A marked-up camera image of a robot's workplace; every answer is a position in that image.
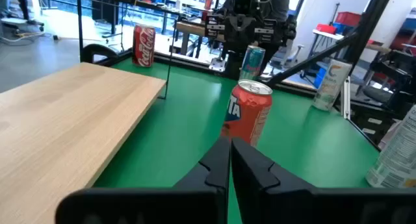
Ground red Coca-Cola can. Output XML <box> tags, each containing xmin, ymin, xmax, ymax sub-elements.
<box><xmin>132</xmin><ymin>23</ymin><xmax>156</xmax><ymax>68</ymax></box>

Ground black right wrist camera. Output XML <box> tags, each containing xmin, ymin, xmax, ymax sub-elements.
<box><xmin>233</xmin><ymin>0</ymin><xmax>254</xmax><ymax>16</ymax></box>

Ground red box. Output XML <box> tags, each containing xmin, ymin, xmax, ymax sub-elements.
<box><xmin>315</xmin><ymin>23</ymin><xmax>338</xmax><ymax>35</ymax></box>

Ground black curved handle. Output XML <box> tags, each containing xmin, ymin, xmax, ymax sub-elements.
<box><xmin>80</xmin><ymin>44</ymin><xmax>120</xmax><ymax>64</ymax></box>

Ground blue Red Bull can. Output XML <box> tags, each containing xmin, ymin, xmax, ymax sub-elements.
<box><xmin>239</xmin><ymin>44</ymin><xmax>267</xmax><ymax>82</ymax></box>

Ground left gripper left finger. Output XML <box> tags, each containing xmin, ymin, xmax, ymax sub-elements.
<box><xmin>55</xmin><ymin>136</ymin><xmax>231</xmax><ymax>224</ymax></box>

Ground white Celsius can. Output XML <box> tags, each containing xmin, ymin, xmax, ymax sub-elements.
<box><xmin>365</xmin><ymin>104</ymin><xmax>416</xmax><ymax>189</ymax></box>
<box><xmin>312</xmin><ymin>58</ymin><xmax>354</xmax><ymax>112</ymax></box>

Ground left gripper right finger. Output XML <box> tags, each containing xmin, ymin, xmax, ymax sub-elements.
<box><xmin>231</xmin><ymin>138</ymin><xmax>416</xmax><ymax>224</ymax></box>

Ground red storage bin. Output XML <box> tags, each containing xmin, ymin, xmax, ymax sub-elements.
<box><xmin>334</xmin><ymin>11</ymin><xmax>362</xmax><ymax>27</ymax></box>

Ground black office chair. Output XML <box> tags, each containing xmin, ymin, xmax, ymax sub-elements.
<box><xmin>356</xmin><ymin>48</ymin><xmax>416</xmax><ymax>113</ymax></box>

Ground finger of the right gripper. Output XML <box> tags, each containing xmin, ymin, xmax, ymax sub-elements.
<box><xmin>231</xmin><ymin>16</ymin><xmax>241</xmax><ymax>35</ymax></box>
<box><xmin>240</xmin><ymin>16</ymin><xmax>251</xmax><ymax>35</ymax></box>

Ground red Fanta can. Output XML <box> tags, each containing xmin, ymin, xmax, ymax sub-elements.
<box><xmin>220</xmin><ymin>79</ymin><xmax>273</xmax><ymax>149</ymax></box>

